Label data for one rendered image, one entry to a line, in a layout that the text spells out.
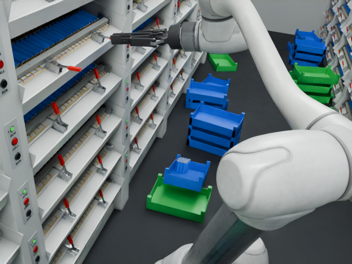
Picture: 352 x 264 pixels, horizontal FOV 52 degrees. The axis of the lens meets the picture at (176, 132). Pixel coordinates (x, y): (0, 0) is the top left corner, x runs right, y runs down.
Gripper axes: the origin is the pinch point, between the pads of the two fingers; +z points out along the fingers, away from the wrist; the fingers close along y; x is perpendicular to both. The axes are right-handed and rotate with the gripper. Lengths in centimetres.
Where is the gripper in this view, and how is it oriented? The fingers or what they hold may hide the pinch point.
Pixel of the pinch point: (122, 38)
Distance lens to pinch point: 121.7
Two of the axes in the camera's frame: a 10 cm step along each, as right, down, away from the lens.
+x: -1.0, -8.6, -5.0
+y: 2.6, -5.1, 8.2
